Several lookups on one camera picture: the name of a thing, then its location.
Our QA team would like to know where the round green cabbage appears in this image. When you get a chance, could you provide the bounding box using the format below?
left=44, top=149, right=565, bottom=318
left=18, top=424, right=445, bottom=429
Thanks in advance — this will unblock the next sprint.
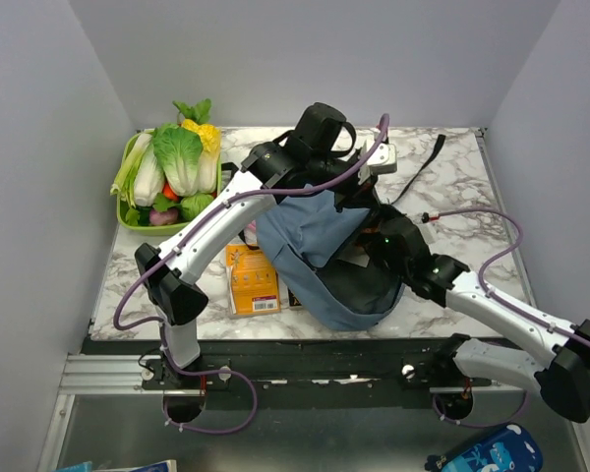
left=179, top=193, right=213, bottom=221

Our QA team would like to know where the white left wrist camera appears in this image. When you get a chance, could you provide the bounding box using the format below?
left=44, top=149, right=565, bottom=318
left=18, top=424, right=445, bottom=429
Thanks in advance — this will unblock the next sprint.
left=358, top=143, right=397, bottom=184

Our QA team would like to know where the green vegetable basket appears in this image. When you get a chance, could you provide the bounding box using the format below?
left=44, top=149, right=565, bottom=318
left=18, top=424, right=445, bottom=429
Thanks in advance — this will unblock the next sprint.
left=114, top=132, right=223, bottom=236

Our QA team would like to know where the blue book at bottom edge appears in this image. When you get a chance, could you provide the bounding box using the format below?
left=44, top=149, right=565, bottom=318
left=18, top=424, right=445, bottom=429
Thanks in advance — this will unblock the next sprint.
left=58, top=459, right=178, bottom=472

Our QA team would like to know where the orange book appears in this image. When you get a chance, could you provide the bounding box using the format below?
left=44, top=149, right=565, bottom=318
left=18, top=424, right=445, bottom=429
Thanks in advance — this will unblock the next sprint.
left=225, top=244, right=280, bottom=318

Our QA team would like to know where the white green leek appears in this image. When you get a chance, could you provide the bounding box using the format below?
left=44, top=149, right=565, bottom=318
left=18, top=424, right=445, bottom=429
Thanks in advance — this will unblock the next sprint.
left=110, top=132, right=152, bottom=207

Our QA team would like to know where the purple onion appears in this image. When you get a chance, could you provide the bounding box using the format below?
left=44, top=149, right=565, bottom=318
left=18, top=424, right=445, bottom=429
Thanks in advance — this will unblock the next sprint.
left=148, top=207, right=179, bottom=226

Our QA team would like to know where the blue student backpack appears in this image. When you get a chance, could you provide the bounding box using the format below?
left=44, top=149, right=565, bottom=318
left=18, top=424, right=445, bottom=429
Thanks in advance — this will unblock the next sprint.
left=219, top=133, right=447, bottom=333

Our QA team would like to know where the yellow leaf napa cabbage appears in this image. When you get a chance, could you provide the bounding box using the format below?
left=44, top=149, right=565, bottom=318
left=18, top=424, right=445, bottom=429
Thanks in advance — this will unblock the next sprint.
left=172, top=98, right=221, bottom=194

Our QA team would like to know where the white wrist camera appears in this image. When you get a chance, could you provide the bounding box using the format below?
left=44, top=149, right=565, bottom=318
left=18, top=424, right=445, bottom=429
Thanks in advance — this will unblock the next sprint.
left=358, top=143, right=397, bottom=184
left=417, top=221, right=436, bottom=245

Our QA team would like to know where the green leaf napa cabbage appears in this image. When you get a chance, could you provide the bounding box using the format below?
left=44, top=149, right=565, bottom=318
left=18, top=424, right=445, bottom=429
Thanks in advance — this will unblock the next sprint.
left=152, top=125, right=203, bottom=197

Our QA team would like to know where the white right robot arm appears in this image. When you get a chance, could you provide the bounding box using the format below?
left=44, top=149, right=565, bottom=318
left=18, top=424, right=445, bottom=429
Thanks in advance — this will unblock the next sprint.
left=364, top=205, right=590, bottom=423

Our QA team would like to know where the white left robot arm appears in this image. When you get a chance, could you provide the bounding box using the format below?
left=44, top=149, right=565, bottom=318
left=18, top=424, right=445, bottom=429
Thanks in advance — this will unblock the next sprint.
left=136, top=102, right=389, bottom=388

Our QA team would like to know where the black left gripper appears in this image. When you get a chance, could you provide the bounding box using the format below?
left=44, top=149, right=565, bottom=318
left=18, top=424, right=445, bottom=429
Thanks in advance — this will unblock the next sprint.
left=308, top=153, right=381, bottom=213

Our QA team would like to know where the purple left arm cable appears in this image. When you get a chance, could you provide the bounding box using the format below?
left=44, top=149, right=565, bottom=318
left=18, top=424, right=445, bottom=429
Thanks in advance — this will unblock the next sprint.
left=113, top=112, right=391, bottom=437

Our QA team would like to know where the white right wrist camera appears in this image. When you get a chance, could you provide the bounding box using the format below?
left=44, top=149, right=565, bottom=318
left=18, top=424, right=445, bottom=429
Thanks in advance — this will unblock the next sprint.
left=417, top=221, right=436, bottom=245

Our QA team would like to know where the orange carrot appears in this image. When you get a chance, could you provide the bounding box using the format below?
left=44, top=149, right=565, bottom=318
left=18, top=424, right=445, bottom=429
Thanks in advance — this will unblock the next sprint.
left=162, top=183, right=179, bottom=202

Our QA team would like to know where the aluminium rail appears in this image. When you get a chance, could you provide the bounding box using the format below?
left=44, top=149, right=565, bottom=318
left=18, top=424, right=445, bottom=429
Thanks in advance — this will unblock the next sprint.
left=58, top=354, right=166, bottom=395

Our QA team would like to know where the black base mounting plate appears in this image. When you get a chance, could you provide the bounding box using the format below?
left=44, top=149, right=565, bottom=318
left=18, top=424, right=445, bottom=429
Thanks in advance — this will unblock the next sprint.
left=82, top=336, right=474, bottom=415

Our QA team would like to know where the black cover story book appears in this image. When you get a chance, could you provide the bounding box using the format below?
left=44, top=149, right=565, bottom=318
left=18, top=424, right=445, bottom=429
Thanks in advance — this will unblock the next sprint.
left=287, top=289, right=303, bottom=310

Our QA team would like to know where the blue shark pencil case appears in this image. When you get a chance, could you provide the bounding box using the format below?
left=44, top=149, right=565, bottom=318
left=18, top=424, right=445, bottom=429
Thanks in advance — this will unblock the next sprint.
left=424, top=423, right=545, bottom=472

